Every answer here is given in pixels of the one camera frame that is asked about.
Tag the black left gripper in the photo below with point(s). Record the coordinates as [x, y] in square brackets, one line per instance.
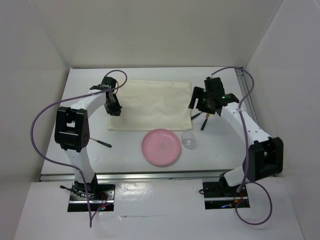
[116, 109]

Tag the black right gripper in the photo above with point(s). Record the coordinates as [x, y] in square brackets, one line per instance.
[196, 92]

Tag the cream cloth placemat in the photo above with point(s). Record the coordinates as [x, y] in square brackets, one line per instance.
[153, 104]

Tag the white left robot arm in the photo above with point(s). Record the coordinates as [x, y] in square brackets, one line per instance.
[72, 130]

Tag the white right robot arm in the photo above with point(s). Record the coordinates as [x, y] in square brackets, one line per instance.
[263, 155]

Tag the clear plastic cup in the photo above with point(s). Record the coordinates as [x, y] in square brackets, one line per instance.
[188, 140]

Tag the pink round plate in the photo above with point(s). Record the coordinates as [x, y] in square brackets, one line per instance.
[161, 147]

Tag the gold knife green handle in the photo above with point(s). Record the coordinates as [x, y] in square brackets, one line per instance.
[205, 122]

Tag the gold spoon green handle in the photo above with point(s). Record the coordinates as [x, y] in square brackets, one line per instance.
[196, 115]

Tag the aluminium right frame rail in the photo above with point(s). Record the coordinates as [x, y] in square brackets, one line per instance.
[252, 101]

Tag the aluminium frame rail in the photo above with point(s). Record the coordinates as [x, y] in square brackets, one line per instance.
[138, 176]
[252, 101]

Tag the gold fork green handle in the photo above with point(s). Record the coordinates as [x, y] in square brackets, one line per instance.
[101, 142]

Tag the aluminium front frame rail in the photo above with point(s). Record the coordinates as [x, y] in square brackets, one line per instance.
[138, 176]

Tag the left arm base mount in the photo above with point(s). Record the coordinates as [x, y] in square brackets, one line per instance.
[103, 200]

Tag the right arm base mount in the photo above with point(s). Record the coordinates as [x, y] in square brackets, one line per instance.
[217, 198]

